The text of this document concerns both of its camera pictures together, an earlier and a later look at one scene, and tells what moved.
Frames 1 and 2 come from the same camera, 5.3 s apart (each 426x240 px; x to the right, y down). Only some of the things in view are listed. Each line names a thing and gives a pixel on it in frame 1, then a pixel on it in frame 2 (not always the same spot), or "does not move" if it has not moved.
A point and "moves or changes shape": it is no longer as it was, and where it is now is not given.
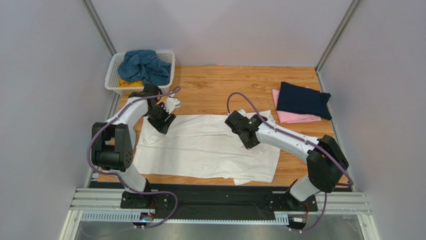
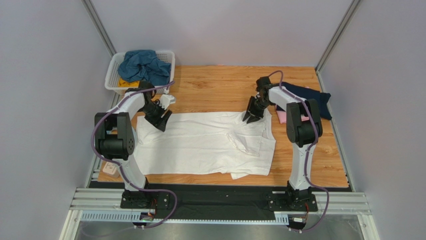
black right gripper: x=247 y=139 → x=255 y=108
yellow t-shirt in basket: x=123 y=83 does not move
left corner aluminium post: x=98 y=26 does not move
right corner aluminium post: x=334 y=41 does not move
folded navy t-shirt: x=294 y=98 does not move
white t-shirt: x=204 y=146 moves or changes shape
